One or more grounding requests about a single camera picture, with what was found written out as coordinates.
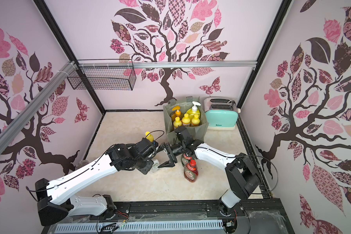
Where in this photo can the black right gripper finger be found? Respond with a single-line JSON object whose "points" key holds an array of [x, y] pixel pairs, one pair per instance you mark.
{"points": [[168, 150], [168, 164]]}

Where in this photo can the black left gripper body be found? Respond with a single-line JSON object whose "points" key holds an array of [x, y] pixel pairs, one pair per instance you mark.
{"points": [[143, 164]]}

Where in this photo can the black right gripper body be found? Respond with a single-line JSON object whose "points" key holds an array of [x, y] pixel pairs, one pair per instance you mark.
{"points": [[167, 150]]}

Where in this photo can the grey-green shopping bag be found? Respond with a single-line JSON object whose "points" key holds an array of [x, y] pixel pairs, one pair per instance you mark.
{"points": [[185, 104]]}

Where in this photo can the orange bottle yellow cap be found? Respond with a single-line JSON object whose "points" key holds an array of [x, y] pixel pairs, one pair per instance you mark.
{"points": [[149, 136], [177, 123], [195, 121], [186, 120]]}

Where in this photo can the orange pump soap bottle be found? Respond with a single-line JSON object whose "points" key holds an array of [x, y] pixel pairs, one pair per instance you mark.
{"points": [[175, 112]]}

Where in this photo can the white bottle green cap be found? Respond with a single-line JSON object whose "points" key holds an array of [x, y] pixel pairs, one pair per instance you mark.
{"points": [[155, 166]]}

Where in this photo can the large yellow dish soap bottle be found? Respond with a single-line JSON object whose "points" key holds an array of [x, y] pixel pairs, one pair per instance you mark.
{"points": [[194, 110]]}

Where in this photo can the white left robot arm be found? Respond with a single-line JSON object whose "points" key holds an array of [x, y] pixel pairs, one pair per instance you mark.
{"points": [[54, 197]]}

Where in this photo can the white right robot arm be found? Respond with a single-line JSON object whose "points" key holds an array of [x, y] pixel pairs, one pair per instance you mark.
{"points": [[242, 174]]}

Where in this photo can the dark green bottle red cap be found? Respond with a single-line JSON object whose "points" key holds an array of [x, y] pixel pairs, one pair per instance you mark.
{"points": [[185, 159]]}

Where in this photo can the mint green toaster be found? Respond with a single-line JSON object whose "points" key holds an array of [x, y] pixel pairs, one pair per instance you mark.
{"points": [[221, 113]]}

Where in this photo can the black wire basket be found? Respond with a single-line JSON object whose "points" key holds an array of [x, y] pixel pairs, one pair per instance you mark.
{"points": [[103, 74]]}

